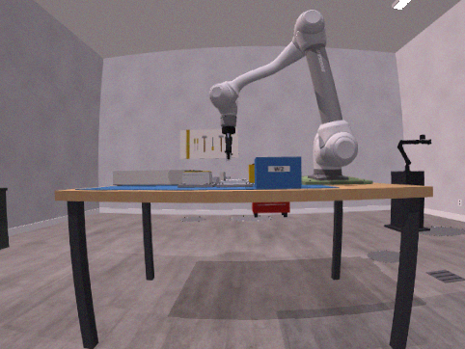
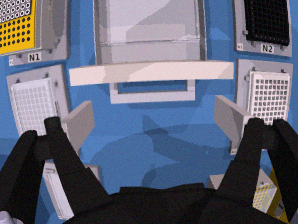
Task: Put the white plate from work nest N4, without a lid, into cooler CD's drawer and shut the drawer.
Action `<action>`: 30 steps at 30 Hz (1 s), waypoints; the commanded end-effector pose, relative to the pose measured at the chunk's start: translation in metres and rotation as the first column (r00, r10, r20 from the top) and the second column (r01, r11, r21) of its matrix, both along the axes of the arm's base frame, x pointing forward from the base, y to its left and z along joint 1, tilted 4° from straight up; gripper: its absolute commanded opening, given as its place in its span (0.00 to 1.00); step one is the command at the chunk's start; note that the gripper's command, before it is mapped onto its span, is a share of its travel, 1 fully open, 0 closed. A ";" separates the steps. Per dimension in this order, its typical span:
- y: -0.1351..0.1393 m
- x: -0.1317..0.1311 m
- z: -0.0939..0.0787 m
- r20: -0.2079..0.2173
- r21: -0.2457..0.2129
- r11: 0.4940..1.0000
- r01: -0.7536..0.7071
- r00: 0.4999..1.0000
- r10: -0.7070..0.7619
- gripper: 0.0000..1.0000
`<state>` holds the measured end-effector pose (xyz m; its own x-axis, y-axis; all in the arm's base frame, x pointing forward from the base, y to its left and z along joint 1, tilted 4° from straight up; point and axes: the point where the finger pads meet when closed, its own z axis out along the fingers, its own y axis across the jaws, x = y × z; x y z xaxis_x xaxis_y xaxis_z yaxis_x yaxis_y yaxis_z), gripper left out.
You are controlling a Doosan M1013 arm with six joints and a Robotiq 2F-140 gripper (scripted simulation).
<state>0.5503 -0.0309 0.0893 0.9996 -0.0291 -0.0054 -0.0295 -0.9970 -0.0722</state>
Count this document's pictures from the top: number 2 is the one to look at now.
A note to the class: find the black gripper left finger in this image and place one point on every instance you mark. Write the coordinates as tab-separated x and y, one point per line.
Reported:
21	174

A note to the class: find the blue bench mat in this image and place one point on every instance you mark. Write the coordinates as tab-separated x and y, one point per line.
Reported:
151	144

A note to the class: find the blue box with label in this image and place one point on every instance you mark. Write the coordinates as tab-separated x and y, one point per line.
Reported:
42	214

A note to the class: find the yellow open-top bin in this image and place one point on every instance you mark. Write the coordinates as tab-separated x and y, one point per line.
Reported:
276	208

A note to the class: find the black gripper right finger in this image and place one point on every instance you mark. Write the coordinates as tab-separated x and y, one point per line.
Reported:
233	201

